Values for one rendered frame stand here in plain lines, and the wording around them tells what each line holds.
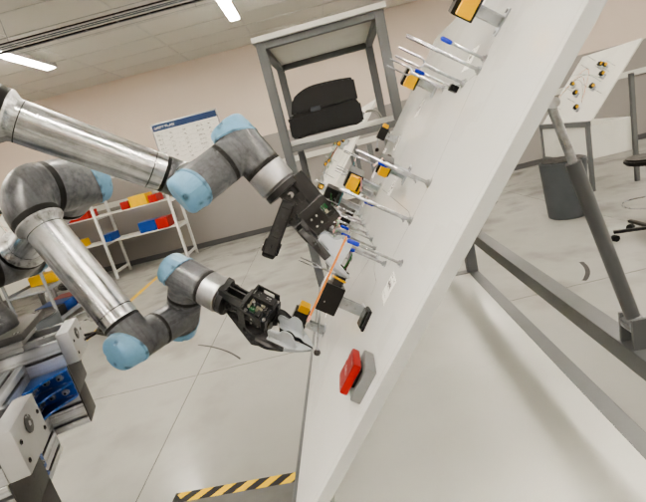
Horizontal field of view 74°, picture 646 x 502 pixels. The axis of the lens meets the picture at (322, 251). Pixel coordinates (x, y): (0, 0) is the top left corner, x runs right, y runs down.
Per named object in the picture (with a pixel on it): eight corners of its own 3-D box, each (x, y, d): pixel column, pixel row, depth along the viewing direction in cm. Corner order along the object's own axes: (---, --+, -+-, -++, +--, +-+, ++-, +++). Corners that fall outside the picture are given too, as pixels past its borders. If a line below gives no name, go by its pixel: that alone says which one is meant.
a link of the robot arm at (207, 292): (198, 311, 91) (222, 284, 96) (215, 320, 90) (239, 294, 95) (193, 289, 85) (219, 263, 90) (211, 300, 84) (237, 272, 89)
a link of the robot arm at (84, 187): (-34, 260, 118) (36, 149, 89) (21, 243, 131) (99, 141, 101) (-9, 297, 119) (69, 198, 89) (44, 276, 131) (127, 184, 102)
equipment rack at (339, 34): (359, 452, 203) (250, 38, 158) (354, 381, 262) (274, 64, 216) (466, 432, 199) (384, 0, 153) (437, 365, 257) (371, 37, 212)
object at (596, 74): (592, 191, 540) (579, 54, 499) (544, 182, 654) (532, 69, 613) (650, 177, 535) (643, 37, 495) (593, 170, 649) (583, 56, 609)
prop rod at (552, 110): (557, 94, 60) (624, 270, 66) (548, 96, 63) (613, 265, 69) (546, 100, 60) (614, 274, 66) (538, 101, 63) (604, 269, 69)
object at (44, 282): (67, 332, 512) (30, 247, 485) (25, 343, 511) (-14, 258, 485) (102, 303, 607) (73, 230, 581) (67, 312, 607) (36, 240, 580)
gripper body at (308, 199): (343, 218, 78) (300, 167, 77) (308, 249, 79) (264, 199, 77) (340, 216, 86) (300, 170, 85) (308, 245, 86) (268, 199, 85)
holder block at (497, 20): (501, 5, 79) (457, -17, 78) (514, 9, 70) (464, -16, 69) (487, 31, 82) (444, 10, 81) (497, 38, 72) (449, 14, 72)
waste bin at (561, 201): (600, 215, 447) (595, 155, 431) (552, 224, 456) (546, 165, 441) (581, 206, 490) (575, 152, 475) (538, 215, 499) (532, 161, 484)
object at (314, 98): (292, 140, 175) (280, 92, 170) (296, 140, 198) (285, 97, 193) (364, 122, 173) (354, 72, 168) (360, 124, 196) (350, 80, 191)
